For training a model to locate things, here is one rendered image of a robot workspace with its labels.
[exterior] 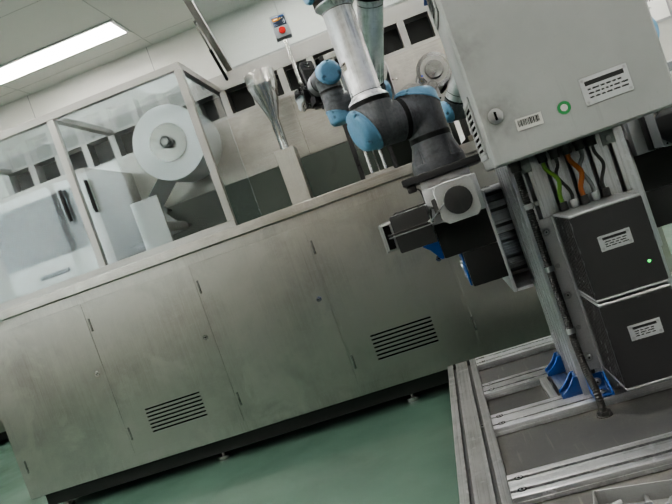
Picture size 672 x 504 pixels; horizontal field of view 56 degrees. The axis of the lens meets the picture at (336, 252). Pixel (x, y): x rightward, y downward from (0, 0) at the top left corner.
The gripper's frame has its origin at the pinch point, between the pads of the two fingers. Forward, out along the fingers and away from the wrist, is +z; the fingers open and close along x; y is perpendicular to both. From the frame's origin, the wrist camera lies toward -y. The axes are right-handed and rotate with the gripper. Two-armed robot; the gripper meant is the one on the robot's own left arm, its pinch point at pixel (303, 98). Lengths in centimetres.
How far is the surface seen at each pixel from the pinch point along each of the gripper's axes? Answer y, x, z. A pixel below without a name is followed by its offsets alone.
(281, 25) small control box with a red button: -44, 10, 44
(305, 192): 27, 7, 54
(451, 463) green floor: 124, 8, -44
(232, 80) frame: -36, -9, 86
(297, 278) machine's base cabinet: 63, -10, 28
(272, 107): -13, 1, 56
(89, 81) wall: -138, -84, 366
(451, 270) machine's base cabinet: 72, 45, 5
